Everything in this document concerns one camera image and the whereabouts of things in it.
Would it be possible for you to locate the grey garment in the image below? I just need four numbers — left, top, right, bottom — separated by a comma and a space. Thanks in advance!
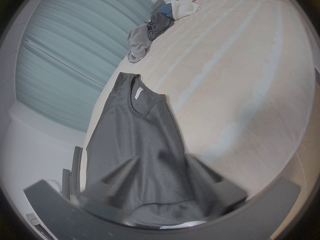
127, 24, 153, 64

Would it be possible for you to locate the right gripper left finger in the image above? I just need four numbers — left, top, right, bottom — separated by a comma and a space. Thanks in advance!
78, 158, 141, 206

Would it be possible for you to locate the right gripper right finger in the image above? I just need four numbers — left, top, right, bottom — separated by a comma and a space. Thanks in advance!
185, 154, 248, 216

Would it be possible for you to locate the white trash bin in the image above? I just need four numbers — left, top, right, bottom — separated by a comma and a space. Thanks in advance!
46, 178, 63, 193

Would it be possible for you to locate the black sleeveless top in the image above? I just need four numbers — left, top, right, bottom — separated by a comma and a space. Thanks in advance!
84, 71, 225, 229

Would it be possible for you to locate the bed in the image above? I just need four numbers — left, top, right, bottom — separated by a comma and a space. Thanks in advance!
84, 0, 317, 225

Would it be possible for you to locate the white garment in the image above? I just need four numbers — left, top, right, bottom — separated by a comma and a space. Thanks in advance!
172, 1, 202, 20

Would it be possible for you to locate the blue-green curtain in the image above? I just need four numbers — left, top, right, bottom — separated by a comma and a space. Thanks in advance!
15, 39, 105, 132
23, 0, 155, 86

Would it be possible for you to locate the black shiny garment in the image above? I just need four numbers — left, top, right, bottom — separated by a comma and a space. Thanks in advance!
147, 12, 175, 41

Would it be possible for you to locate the dark blue garment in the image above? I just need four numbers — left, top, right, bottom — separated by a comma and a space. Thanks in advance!
157, 3, 176, 20

